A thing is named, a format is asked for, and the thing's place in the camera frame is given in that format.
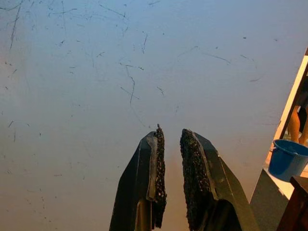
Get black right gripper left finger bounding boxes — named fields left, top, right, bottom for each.
left=109, top=124, right=167, bottom=231

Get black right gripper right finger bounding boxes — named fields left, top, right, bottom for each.
left=180, top=128, right=260, bottom=231

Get blue plastic bucket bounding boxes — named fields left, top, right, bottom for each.
left=267, top=139, right=308, bottom=183

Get dark brown wooden furniture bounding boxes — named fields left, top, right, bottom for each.
left=276, top=175, right=308, bottom=231

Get person's bare legs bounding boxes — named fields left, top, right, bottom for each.
left=287, top=79, right=308, bottom=147

